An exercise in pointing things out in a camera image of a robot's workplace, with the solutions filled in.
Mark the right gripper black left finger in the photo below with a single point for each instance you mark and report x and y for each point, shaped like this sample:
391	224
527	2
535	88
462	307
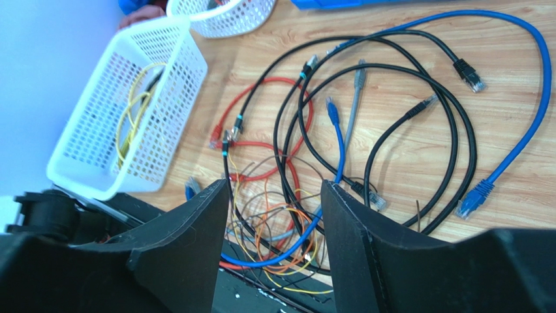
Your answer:
168	264

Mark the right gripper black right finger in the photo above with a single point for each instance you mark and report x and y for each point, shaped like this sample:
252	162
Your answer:
379	265

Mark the white perforated basket near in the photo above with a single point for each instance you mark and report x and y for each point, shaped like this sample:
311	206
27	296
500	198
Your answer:
127	124

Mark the white perforated basket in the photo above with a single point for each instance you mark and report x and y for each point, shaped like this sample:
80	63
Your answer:
127	124
222	19

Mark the white perforated basket far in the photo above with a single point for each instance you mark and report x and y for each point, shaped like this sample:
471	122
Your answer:
222	19

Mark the pink cloth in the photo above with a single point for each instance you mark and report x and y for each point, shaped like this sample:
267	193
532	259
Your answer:
143	14

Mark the blue cloth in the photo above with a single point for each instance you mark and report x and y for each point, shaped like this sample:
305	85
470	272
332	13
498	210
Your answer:
130	6

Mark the blue plastic crate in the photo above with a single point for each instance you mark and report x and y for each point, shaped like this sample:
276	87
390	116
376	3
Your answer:
343	4

